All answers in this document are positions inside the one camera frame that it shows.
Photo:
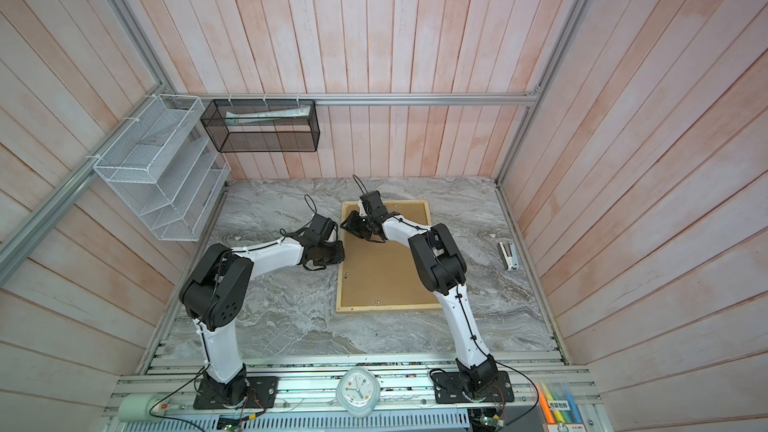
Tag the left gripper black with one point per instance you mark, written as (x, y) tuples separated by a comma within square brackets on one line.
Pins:
[(340, 255)]

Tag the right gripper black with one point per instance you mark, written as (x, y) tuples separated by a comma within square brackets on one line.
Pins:
[(352, 224)]

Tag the light wooden picture frame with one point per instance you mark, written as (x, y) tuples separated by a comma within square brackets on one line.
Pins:
[(339, 288)]

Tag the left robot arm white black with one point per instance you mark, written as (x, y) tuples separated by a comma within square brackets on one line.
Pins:
[(215, 291)]

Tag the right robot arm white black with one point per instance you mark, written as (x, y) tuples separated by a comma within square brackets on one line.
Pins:
[(442, 270)]

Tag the paper in black basket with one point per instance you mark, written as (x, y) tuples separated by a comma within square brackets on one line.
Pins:
[(281, 117)]

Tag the white round timer clock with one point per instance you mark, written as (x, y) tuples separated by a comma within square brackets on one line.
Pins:
[(358, 392)]

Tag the white stapler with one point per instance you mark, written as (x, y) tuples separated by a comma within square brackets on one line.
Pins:
[(509, 255)]

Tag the pale green emergency button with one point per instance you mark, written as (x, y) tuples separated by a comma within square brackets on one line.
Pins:
[(142, 407)]

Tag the coloured markers tray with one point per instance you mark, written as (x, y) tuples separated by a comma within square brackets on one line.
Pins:
[(559, 408)]

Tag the black wire mesh basket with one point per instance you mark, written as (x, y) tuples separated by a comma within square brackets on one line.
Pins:
[(255, 139)]

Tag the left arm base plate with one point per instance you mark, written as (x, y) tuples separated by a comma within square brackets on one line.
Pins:
[(250, 392)]

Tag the white wire mesh shelf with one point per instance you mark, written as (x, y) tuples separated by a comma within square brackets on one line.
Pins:
[(170, 180)]

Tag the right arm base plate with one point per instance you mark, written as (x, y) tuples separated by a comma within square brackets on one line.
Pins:
[(449, 388)]

